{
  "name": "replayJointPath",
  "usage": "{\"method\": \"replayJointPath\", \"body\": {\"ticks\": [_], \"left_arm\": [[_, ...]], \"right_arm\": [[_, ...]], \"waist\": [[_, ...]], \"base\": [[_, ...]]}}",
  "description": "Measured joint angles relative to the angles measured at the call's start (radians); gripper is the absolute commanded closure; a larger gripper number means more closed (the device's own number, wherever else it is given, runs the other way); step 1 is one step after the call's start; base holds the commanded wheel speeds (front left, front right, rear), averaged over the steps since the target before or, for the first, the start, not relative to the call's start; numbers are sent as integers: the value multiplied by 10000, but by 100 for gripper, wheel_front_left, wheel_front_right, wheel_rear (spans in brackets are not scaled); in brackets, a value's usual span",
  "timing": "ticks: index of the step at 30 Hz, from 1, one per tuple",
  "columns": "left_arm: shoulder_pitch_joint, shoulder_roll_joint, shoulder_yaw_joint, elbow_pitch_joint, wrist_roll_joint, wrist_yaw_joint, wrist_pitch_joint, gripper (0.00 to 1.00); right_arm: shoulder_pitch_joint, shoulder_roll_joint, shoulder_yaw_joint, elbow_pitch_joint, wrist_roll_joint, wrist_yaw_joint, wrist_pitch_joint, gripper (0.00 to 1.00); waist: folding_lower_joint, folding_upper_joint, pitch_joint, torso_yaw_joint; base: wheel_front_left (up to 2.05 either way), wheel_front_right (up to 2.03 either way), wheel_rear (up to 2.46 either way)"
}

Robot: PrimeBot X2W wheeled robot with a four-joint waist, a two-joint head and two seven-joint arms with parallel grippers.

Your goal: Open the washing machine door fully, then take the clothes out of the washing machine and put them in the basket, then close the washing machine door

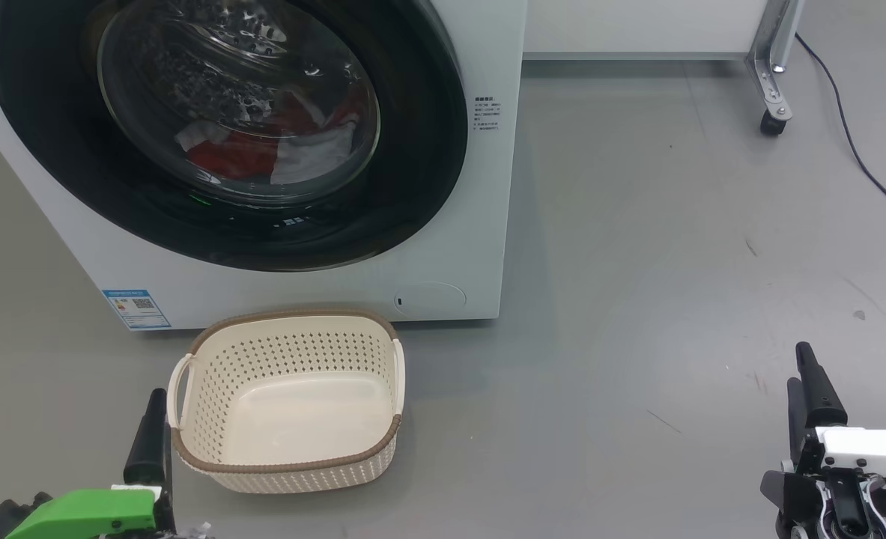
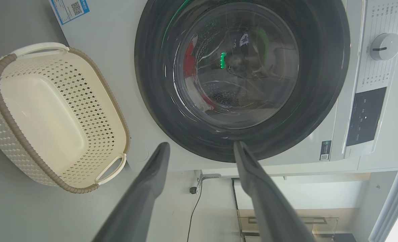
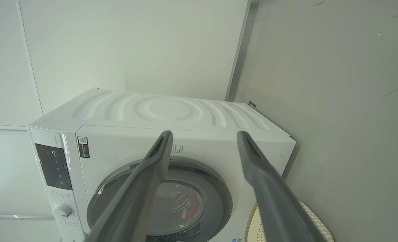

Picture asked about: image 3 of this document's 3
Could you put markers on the white washing machine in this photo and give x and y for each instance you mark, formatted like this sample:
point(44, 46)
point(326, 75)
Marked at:
point(168, 111)

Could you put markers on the black washer control panel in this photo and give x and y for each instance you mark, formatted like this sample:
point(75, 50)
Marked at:
point(54, 168)

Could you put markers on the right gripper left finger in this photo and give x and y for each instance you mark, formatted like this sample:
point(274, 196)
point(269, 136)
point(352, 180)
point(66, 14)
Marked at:
point(135, 195)

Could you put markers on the grey round washer door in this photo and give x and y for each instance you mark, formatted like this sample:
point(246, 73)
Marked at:
point(219, 201)

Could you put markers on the black QR code sticker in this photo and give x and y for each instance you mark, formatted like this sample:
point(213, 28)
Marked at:
point(83, 149)

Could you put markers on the white washing machine dial knob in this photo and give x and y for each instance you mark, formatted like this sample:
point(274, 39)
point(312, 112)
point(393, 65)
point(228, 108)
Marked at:
point(62, 211)

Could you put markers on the red and white garment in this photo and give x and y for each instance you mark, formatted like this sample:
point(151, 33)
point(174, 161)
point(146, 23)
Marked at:
point(192, 206)

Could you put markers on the cream perforated laundry basket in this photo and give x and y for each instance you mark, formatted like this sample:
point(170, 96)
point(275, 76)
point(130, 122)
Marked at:
point(316, 223)

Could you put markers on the blue energy label sticker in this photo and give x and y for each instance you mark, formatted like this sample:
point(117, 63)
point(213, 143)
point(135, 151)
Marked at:
point(238, 240)

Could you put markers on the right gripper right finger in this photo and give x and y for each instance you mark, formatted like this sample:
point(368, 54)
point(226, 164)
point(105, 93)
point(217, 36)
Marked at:
point(273, 195)

